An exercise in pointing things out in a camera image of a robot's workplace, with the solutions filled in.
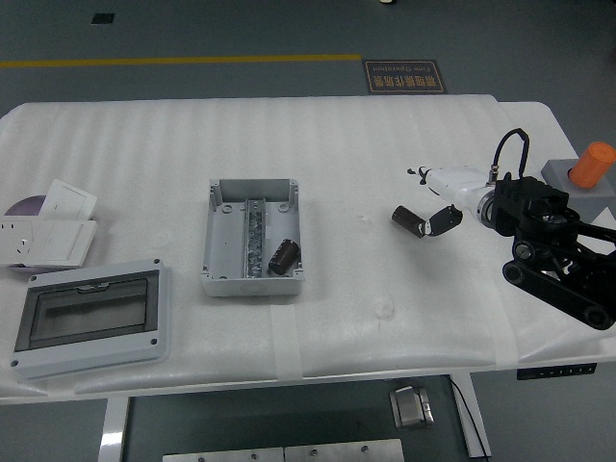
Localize white tape strip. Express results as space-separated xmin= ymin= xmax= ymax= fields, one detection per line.
xmin=494 ymin=307 xmax=520 ymax=371
xmin=268 ymin=303 xmax=305 ymax=382

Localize black floor sign orange text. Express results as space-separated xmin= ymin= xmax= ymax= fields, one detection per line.
xmin=361 ymin=59 xmax=449 ymax=96

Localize grey open junction box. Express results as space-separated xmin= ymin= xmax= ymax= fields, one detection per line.
xmin=200 ymin=177 xmax=306 ymax=298

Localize thin black cable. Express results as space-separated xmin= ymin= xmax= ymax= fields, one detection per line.
xmin=449 ymin=376 xmax=476 ymax=458

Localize grey metal plate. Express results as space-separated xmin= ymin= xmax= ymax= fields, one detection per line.
xmin=162 ymin=447 xmax=286 ymax=462

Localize white table leg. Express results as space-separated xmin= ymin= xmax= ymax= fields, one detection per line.
xmin=450 ymin=373 xmax=493 ymax=459
xmin=97 ymin=397 xmax=131 ymax=462

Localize dark brown cylindrical battery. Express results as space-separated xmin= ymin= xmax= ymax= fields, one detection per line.
xmin=267 ymin=238 xmax=302 ymax=276
xmin=390 ymin=205 xmax=425 ymax=236

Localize white wall socket panel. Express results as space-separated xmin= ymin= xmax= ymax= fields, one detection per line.
xmin=0 ymin=216 xmax=39 ymax=265

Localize orange cylinder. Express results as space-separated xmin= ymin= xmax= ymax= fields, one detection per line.
xmin=569 ymin=141 xmax=616 ymax=190

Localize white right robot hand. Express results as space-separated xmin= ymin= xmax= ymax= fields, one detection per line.
xmin=406 ymin=165 xmax=488 ymax=240

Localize metal mounting rail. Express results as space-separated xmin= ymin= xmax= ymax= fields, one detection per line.
xmin=243 ymin=196 xmax=271 ymax=280

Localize black table control panel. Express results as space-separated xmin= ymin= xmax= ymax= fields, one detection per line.
xmin=516 ymin=362 xmax=599 ymax=382

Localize white foam mat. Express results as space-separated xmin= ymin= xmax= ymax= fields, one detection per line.
xmin=0 ymin=93 xmax=521 ymax=399

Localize purple disc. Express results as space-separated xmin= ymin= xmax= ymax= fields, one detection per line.
xmin=2 ymin=193 xmax=48 ymax=273

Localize silver metal bracket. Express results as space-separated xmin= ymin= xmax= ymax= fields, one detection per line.
xmin=388 ymin=384 xmax=435 ymax=430

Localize grey block base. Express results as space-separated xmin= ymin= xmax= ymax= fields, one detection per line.
xmin=540 ymin=157 xmax=616 ymax=226

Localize white wall switch panel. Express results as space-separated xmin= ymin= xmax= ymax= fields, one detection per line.
xmin=26 ymin=218 xmax=99 ymax=270
xmin=39 ymin=178 xmax=99 ymax=221

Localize grey lid with clear window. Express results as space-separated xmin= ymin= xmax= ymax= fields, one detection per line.
xmin=9 ymin=258 xmax=172 ymax=384

